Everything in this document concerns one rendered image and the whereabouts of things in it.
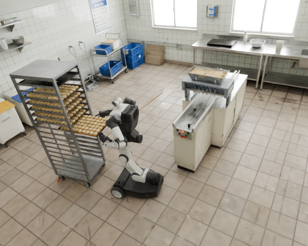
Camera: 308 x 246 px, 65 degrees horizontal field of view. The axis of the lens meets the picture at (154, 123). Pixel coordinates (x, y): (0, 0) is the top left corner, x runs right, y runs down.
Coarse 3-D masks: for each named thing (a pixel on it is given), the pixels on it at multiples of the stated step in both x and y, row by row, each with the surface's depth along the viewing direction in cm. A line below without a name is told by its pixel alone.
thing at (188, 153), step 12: (192, 108) 368; (204, 108) 365; (180, 120) 346; (192, 120) 343; (204, 120) 345; (204, 132) 360; (180, 144) 349; (192, 144) 337; (204, 144) 376; (180, 156) 363; (192, 156) 350; (192, 168) 364
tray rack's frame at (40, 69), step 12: (36, 60) 314; (48, 60) 310; (24, 72) 282; (36, 72) 279; (48, 72) 276; (60, 72) 273; (36, 132) 331; (48, 156) 356; (84, 156) 404; (96, 168) 378; (84, 180) 360
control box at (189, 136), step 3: (180, 129) 329; (183, 129) 328; (186, 129) 327; (177, 132) 335; (180, 132) 332; (183, 132) 329; (186, 132) 326; (189, 132) 323; (177, 135) 338; (180, 135) 335; (183, 135) 332; (189, 135) 326; (186, 138) 332; (189, 138) 329
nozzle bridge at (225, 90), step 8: (184, 80) 373; (192, 80) 371; (224, 80) 362; (232, 80) 359; (184, 88) 378; (192, 88) 377; (200, 88) 372; (208, 88) 365; (216, 88) 358; (224, 88) 342; (232, 88) 362; (224, 96) 348
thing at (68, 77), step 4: (64, 76) 301; (68, 76) 299; (72, 76) 295; (24, 80) 301; (28, 80) 300; (32, 80) 299; (60, 80) 292; (64, 80) 291; (68, 80) 289; (36, 84) 287; (40, 84) 286; (44, 84) 285; (48, 84) 284; (52, 84) 283; (60, 84) 281
